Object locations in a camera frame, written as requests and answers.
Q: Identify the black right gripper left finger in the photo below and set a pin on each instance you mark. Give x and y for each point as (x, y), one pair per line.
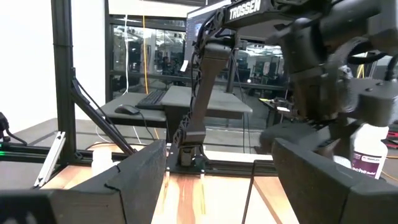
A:
(93, 205)

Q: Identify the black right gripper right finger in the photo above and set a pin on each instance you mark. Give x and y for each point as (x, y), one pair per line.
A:
(326, 202)

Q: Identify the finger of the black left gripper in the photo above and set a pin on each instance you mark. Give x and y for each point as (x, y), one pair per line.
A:
(339, 144)

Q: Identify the large white bottle purple label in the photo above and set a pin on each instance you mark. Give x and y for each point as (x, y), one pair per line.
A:
(368, 146)

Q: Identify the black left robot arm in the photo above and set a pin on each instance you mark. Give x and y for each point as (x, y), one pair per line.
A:
(205, 93)

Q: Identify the black background table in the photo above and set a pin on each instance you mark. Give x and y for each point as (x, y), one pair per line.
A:
(273, 109)

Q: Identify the dark grey low desk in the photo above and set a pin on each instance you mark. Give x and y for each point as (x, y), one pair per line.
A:
(133, 117)

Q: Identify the black computer mouse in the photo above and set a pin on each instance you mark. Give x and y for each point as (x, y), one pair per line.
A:
(126, 109)

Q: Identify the black keyboard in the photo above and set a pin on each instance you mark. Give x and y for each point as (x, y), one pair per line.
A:
(151, 99)

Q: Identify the dark computer monitor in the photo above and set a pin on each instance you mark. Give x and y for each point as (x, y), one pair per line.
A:
(194, 37)

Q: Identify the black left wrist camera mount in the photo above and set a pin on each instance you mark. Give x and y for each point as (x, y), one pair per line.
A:
(373, 99)

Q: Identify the silver aluminium bracket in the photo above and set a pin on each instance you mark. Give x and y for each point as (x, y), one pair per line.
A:
(49, 158)

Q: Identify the black table-level camera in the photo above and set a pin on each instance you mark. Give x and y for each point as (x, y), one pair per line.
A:
(3, 124)

